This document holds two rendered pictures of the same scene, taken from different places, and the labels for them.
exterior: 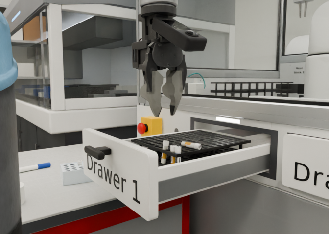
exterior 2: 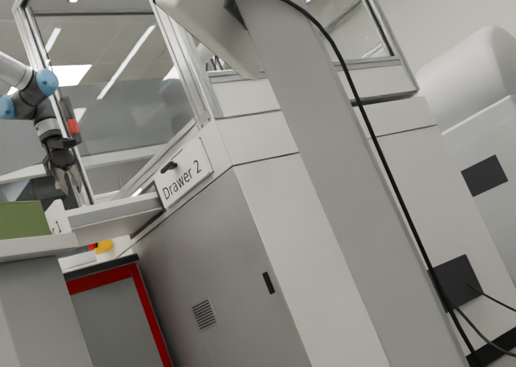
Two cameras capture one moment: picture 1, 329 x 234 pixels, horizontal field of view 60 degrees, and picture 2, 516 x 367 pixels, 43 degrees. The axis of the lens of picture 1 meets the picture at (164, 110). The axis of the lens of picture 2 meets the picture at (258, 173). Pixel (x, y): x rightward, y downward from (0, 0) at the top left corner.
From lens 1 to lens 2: 165 cm
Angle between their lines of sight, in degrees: 19
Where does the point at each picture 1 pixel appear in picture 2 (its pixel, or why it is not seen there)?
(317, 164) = (167, 182)
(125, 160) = (50, 216)
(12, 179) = not seen: outside the picture
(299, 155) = (162, 184)
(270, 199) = (170, 226)
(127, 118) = not seen: hidden behind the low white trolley
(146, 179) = (58, 213)
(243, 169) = (135, 207)
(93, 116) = not seen: hidden behind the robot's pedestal
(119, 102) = (84, 258)
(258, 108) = (143, 172)
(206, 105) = (124, 193)
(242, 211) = (166, 251)
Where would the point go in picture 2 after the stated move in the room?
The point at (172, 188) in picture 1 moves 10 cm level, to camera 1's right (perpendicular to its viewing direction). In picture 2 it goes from (79, 219) to (111, 207)
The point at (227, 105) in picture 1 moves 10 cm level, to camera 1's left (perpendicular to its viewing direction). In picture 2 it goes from (131, 183) to (104, 193)
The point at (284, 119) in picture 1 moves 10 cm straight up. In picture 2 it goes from (153, 170) to (142, 141)
